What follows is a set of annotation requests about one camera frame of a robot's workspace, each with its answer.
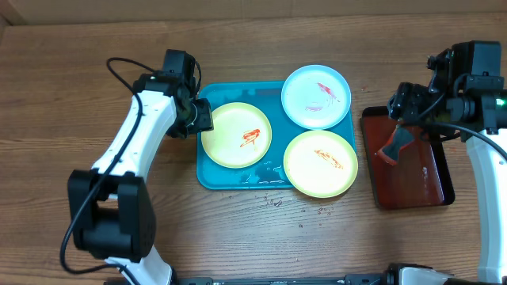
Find red black sponge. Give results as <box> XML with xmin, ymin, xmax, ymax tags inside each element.
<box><xmin>376</xmin><ymin>127</ymin><xmax>415</xmax><ymax>165</ymax></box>

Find yellow plate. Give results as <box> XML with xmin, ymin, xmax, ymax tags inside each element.
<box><xmin>283</xmin><ymin>130</ymin><xmax>358</xmax><ymax>199</ymax></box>
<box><xmin>201</xmin><ymin>102</ymin><xmax>273</xmax><ymax>169</ymax></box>

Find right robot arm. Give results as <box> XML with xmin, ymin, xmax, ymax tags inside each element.
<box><xmin>377</xmin><ymin>40</ymin><xmax>506</xmax><ymax>284</ymax></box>

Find dark red black tray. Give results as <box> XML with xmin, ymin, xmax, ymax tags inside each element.
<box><xmin>360</xmin><ymin>106</ymin><xmax>456</xmax><ymax>210</ymax></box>

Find light blue plate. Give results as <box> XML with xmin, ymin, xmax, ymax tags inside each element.
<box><xmin>281</xmin><ymin>65</ymin><xmax>352</xmax><ymax>130</ymax></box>

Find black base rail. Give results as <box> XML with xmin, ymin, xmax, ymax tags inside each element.
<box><xmin>170</xmin><ymin>273</ymin><xmax>396</xmax><ymax>285</ymax></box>

